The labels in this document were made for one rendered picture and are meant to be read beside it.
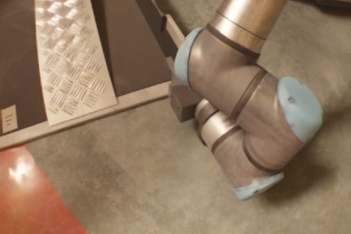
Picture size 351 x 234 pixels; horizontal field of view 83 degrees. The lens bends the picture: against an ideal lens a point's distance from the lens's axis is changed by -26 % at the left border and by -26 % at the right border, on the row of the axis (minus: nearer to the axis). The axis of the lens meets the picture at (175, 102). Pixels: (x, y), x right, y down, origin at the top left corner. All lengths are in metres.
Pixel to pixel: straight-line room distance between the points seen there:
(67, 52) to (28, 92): 0.16
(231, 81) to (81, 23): 0.50
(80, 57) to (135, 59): 0.15
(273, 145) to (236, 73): 0.11
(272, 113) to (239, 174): 0.13
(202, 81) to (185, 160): 0.25
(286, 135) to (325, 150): 0.40
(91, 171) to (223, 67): 0.36
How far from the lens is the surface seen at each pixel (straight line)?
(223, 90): 0.34
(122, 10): 0.83
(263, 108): 0.33
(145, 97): 0.61
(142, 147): 0.57
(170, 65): 0.57
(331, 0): 1.24
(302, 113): 0.32
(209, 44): 0.34
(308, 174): 0.67
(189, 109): 0.49
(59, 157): 0.59
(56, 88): 0.65
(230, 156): 0.43
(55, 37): 0.73
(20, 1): 1.07
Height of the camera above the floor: 0.53
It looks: 58 degrees down
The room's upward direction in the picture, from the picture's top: 10 degrees clockwise
